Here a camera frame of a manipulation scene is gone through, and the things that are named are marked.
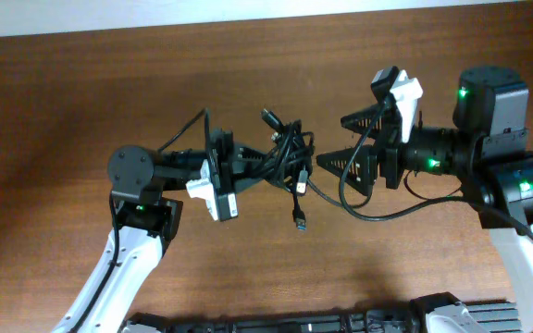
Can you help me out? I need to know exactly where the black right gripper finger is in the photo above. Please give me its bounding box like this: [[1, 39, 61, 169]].
[[316, 145, 378, 196], [341, 104, 387, 143]]

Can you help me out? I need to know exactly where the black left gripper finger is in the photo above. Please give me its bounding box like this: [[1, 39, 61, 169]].
[[233, 143, 267, 167], [233, 174, 264, 192]]

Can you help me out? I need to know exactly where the black usb cable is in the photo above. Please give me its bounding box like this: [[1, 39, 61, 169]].
[[252, 118, 316, 231]]

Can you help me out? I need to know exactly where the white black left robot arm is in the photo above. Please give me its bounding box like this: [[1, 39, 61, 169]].
[[54, 130, 265, 332]]

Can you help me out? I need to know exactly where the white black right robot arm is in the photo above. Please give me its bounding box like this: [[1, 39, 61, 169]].
[[316, 66, 533, 332]]

